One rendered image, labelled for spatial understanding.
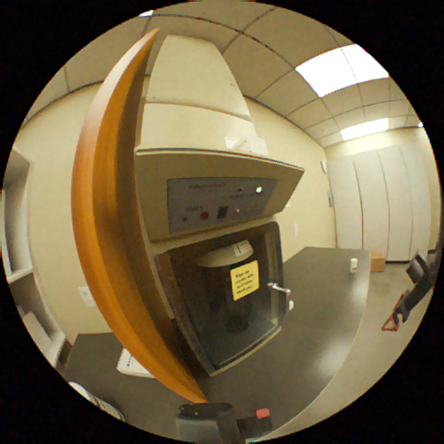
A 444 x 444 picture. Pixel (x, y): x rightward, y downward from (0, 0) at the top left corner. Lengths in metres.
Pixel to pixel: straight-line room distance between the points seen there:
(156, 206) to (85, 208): 0.08
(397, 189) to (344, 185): 1.21
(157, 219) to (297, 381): 0.54
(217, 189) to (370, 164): 3.09
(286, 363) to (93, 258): 0.55
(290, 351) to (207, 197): 0.55
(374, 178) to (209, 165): 3.07
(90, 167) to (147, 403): 0.60
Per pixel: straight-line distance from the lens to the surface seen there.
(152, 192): 0.15
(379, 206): 3.13
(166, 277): 0.23
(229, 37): 1.29
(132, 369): 0.62
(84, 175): 0.17
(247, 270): 0.30
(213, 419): 0.16
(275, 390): 0.50
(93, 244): 0.15
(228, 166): 0.17
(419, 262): 0.47
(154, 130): 0.30
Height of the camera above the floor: 1.43
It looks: 3 degrees down
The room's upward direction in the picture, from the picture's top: 10 degrees counter-clockwise
